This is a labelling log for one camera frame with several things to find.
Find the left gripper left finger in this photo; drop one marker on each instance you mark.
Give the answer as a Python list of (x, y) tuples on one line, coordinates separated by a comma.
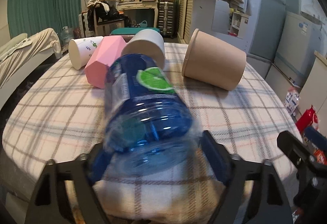
[(50, 200)]

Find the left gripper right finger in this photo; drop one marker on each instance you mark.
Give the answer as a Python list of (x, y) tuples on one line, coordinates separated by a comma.
[(268, 202)]

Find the blue plastic bottle cup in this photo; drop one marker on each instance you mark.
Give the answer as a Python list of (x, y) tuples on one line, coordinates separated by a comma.
[(148, 128)]

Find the pink faceted cup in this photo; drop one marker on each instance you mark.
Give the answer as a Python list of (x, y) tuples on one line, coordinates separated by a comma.
[(103, 57)]

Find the white floral paper cup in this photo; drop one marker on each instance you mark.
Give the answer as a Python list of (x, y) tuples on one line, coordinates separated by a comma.
[(81, 50)]

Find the brown kraft paper cup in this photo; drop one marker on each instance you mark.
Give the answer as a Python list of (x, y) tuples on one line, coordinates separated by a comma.
[(213, 61)]

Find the plain white cup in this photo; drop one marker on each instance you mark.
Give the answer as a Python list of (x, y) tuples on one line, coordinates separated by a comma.
[(147, 42)]

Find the orange snack package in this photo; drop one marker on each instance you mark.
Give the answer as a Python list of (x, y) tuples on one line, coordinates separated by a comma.
[(320, 156)]

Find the red bottle on floor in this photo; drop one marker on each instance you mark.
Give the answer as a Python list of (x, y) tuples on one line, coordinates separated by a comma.
[(308, 119)]

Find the plaid table cloth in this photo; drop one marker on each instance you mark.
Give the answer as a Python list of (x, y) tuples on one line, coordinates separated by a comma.
[(61, 117)]

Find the white printed bag floor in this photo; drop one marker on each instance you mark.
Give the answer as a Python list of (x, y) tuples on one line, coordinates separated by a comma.
[(291, 100)]

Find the white sink cabinet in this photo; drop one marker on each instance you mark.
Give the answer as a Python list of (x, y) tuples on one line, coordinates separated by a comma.
[(313, 92)]

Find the bed with beige bedding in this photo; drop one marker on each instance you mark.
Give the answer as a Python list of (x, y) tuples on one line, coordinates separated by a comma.
[(22, 55)]

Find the white washing machine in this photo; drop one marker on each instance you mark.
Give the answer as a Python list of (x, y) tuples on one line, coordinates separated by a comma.
[(295, 52)]

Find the clear water jug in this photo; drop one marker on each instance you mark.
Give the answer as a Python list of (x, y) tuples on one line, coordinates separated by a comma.
[(66, 35)]

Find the white suitcase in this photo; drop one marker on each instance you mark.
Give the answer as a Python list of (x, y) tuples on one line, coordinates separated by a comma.
[(86, 25)]

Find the purple stool green cushion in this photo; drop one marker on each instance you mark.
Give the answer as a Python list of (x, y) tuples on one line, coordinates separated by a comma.
[(130, 31)]

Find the white wardrobe cabinet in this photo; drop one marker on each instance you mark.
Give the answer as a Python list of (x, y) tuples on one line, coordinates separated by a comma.
[(213, 17)]

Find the wooden chair with clothes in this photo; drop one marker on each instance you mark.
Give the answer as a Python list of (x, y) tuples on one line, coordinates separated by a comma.
[(103, 18)]

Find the white dressing table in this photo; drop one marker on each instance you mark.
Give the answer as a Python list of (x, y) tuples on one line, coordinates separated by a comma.
[(144, 4)]

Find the drawer storage tower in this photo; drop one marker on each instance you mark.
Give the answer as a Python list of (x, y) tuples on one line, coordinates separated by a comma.
[(166, 18)]

